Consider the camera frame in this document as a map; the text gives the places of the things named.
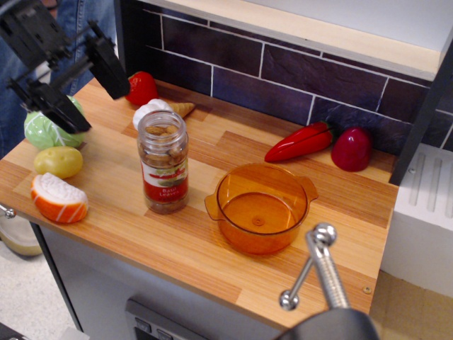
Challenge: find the toy ice cream cone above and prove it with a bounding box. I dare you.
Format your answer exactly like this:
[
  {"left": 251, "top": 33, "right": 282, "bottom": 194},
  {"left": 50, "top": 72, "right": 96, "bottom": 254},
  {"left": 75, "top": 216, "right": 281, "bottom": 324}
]
[{"left": 132, "top": 99, "right": 195, "bottom": 130}]

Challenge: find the small metal knob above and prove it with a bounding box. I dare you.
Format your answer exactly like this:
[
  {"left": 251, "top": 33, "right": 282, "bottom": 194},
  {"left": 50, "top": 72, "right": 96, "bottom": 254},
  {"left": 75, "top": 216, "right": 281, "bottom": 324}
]
[{"left": 0, "top": 205, "right": 16, "bottom": 219}]

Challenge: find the yellow toy potato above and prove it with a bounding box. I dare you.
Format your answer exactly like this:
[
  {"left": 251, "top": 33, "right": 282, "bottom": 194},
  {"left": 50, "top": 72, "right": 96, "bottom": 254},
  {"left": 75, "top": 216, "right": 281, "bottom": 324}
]
[{"left": 34, "top": 146, "right": 84, "bottom": 179}]

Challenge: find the orange salmon sushi toy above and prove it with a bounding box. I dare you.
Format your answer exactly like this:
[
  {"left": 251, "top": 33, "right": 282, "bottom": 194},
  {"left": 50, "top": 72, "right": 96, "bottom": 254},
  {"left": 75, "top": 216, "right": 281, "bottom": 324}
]
[{"left": 30, "top": 173, "right": 88, "bottom": 223}]

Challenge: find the person in blue jeans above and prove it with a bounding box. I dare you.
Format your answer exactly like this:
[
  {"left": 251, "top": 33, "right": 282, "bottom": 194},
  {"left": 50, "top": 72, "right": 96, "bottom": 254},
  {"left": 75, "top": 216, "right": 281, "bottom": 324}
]
[{"left": 1, "top": 0, "right": 116, "bottom": 256}]

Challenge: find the green toy cabbage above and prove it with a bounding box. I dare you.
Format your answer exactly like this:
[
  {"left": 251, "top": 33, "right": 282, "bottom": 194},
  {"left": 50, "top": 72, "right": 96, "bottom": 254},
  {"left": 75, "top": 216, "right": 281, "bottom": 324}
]
[{"left": 23, "top": 111, "right": 85, "bottom": 150}]

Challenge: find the red toy strawberry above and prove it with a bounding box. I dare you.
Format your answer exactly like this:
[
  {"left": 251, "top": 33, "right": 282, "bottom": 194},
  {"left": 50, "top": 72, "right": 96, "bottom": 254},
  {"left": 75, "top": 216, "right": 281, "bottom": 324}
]
[{"left": 125, "top": 71, "right": 159, "bottom": 106}]

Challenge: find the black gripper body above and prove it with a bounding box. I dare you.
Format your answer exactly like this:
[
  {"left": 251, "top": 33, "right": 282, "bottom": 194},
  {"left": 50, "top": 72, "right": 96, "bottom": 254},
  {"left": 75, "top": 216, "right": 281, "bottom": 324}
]
[{"left": 1, "top": 1, "right": 98, "bottom": 92}]

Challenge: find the grey oven control panel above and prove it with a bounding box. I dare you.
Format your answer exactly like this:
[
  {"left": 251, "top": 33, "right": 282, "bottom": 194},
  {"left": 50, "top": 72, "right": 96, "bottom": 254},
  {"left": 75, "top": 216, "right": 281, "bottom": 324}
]
[{"left": 125, "top": 299, "right": 205, "bottom": 340}]

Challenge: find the pale wooden shelf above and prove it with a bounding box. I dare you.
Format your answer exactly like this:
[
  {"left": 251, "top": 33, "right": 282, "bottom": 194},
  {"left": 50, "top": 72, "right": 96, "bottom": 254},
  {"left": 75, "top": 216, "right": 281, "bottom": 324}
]
[{"left": 148, "top": 1, "right": 452, "bottom": 81}]

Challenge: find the dark red toy pepper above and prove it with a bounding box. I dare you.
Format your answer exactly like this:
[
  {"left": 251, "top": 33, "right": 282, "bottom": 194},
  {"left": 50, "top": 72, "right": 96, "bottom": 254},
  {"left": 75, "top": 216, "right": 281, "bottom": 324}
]
[{"left": 331, "top": 127, "right": 372, "bottom": 172}]

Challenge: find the red toy chili pepper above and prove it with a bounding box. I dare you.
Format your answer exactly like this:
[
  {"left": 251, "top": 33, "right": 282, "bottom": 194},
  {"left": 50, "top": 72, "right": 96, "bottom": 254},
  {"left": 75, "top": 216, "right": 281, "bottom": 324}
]
[{"left": 265, "top": 121, "right": 336, "bottom": 162}]

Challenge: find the white toy sink unit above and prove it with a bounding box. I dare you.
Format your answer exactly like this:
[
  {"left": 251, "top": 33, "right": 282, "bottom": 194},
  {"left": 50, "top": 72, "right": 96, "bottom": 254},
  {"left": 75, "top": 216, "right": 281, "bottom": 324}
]
[{"left": 381, "top": 144, "right": 452, "bottom": 296}]

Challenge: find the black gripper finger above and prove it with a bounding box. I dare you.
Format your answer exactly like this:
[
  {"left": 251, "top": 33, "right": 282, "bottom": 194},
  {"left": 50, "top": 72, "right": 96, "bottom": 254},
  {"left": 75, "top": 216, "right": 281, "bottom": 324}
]
[
  {"left": 86, "top": 37, "right": 130, "bottom": 99},
  {"left": 24, "top": 81, "right": 91, "bottom": 134}
]

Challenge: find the clear almond spice jar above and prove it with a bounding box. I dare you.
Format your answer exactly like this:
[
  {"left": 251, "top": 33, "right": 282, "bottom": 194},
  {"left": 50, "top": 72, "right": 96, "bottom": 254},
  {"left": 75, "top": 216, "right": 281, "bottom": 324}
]
[{"left": 137, "top": 110, "right": 189, "bottom": 214}]

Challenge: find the orange transparent plastic pot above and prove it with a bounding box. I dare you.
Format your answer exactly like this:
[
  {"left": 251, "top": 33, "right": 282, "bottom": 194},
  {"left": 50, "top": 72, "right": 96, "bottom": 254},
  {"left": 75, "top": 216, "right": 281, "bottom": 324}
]
[{"left": 205, "top": 164, "right": 319, "bottom": 255}]

